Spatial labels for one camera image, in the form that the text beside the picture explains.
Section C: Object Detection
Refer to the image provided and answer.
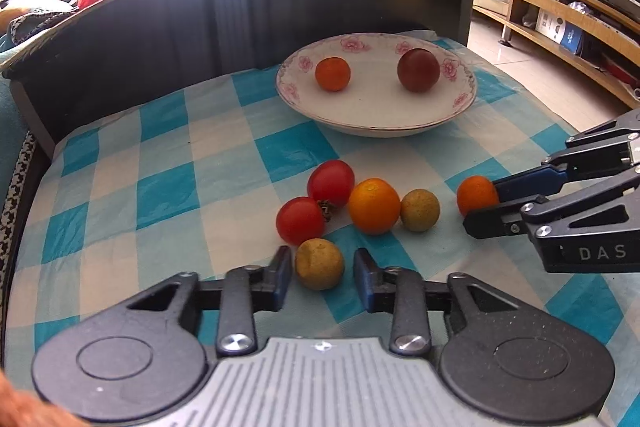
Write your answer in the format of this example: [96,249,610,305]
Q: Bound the small orange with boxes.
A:
[457,176,500,217]

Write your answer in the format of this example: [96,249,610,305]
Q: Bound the yellow-green lime front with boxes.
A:
[294,239,345,291]

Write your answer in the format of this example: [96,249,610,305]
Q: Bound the yellow-green lime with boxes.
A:
[400,188,440,233]
[294,239,345,291]

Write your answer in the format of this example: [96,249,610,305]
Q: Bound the yellow-green lime back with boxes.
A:
[400,188,440,233]

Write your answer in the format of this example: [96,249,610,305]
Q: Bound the large orange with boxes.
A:
[347,178,401,235]

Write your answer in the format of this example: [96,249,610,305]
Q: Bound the dark red tomato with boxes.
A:
[397,49,440,93]

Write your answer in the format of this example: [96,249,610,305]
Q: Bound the small orange mandarin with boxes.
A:
[314,56,352,92]

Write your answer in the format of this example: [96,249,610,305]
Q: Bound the blue white checkered tablecloth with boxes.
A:
[4,50,639,426]

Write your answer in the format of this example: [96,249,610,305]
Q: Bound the blue white box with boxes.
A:
[535,9,584,55]

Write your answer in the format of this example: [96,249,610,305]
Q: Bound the wooden TV stand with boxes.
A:
[473,0,639,108]

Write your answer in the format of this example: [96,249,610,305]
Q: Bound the white floral ceramic bowl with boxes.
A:
[276,32,477,138]

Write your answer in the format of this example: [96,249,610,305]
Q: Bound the teal sofa cover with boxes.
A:
[1,70,41,285]

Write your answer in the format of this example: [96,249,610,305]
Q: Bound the yellow pillow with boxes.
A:
[0,8,30,35]

